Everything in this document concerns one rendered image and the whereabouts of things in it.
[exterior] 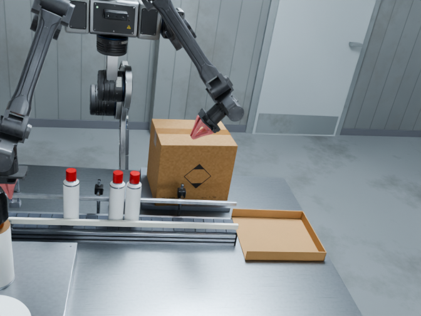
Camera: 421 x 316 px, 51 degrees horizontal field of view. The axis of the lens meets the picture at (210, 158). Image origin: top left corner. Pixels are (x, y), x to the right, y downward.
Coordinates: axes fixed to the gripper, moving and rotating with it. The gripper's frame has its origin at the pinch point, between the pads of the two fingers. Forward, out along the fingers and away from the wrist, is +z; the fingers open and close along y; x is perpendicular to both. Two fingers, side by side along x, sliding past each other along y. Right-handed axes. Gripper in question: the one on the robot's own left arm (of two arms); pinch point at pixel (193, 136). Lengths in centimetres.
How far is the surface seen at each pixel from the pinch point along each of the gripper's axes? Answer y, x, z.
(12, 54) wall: -260, -35, 100
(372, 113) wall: -253, 279, -105
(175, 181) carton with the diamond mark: -2.9, 10.7, 18.6
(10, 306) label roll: 59, -34, 45
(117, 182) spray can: 12.0, -13.7, 26.3
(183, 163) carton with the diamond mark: -3.1, 7.6, 11.1
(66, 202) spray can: 10.9, -21.1, 42.6
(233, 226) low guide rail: 19.8, 27.2, 11.6
